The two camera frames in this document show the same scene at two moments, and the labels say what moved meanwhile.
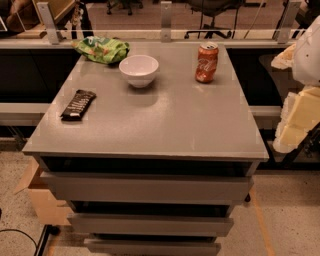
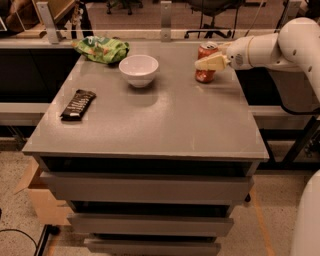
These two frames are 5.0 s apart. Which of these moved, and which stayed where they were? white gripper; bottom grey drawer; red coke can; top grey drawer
Moved: white gripper
Stayed: top grey drawer; bottom grey drawer; red coke can
